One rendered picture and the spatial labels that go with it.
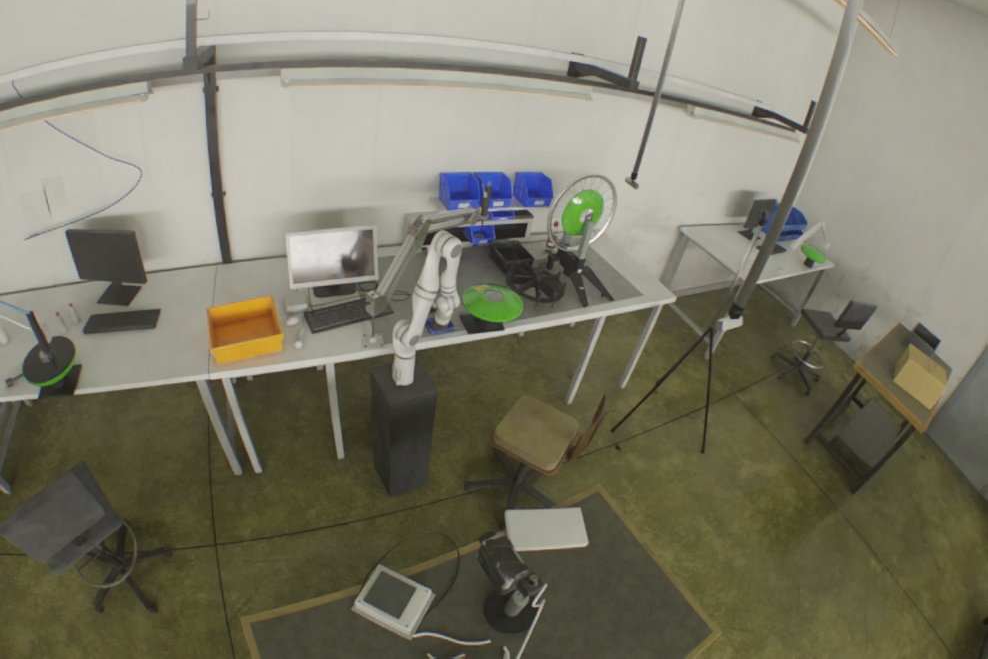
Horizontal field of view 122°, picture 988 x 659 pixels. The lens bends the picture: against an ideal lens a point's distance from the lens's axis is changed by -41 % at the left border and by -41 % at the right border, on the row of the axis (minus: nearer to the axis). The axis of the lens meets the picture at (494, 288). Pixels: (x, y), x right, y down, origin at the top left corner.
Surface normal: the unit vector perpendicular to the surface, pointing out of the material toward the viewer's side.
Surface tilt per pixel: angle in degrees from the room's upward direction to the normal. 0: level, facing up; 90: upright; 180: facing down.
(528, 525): 0
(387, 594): 0
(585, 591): 0
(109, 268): 90
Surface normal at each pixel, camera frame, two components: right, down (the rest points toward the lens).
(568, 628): 0.16, -0.81
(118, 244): 0.13, 0.58
